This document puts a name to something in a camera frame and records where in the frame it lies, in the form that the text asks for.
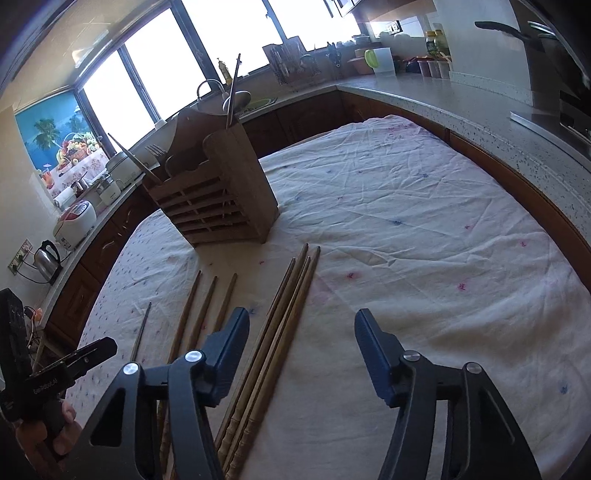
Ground wooden chopstick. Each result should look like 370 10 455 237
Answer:
212 273 238 333
108 133 162 185
159 276 217 473
157 270 201 439

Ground wooden chopstick three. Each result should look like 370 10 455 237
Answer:
221 256 313 471

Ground wooden chopstick one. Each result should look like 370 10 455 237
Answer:
212 256 297 451

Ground wooden chopstick two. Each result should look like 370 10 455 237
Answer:
214 243 308 461

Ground steel chopstick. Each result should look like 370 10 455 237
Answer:
225 53 242 129
129 302 152 362

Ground metal fork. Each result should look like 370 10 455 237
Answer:
145 144 168 180

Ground metal spoon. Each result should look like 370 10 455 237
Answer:
222 90 252 115

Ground person's left hand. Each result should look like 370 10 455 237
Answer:
16 401 82 463

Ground steel electric kettle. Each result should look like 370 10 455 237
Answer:
33 240 63 285

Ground white red rice cooker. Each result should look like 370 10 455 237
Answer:
53 200 97 251

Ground wooden utensil holder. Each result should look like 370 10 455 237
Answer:
142 107 279 247

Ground white cooking pot appliance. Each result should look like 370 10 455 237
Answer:
106 152 141 190

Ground floral white tablecloth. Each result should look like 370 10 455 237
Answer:
66 116 590 479

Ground tropical fruit window poster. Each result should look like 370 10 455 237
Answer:
15 92 108 198

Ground sink faucet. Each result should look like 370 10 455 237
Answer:
197 79 228 101

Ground yellow oil bottle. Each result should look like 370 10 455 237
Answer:
217 59 232 86

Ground dish drying rack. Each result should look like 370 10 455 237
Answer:
263 36 321 85

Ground gas stove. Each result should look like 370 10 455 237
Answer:
510 90 590 170

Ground green lid plastic pitcher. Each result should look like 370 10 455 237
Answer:
363 47 396 75

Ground black wok with lid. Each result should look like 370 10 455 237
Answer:
474 21 590 98

